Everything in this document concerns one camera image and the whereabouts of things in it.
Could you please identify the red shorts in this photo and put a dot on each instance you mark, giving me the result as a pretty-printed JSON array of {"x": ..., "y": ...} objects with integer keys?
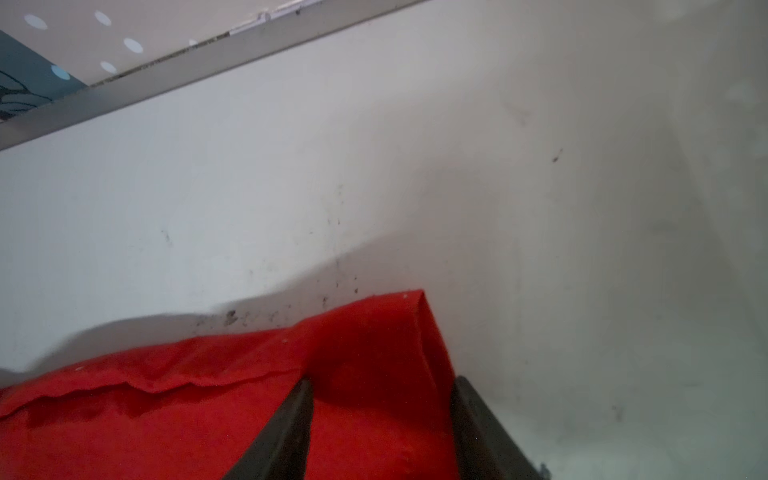
[{"x": 381, "y": 379}]

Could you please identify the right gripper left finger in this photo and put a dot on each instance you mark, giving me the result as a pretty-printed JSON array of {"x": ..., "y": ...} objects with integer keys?
[{"x": 280, "y": 450}]

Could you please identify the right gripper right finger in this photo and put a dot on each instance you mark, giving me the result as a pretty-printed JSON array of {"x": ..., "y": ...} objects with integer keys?
[{"x": 484, "y": 450}]

